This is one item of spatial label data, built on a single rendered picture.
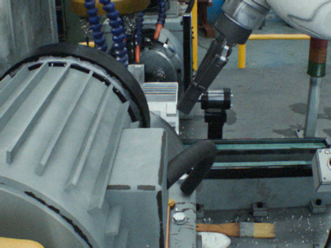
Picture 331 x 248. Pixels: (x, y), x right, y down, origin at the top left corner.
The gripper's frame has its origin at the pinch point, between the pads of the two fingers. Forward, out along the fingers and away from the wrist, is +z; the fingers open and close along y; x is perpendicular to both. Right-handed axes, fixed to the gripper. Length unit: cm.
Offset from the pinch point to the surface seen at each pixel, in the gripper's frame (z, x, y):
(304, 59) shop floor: 30, 169, -353
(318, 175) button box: -7.2, 24.0, 22.4
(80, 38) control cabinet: 113, -54, -306
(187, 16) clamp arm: -12.2, -7.3, -18.0
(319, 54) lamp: -20, 35, -33
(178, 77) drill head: 6.5, 0.1, -27.1
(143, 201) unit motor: -15, -13, 62
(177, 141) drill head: 1.5, -1.9, 18.3
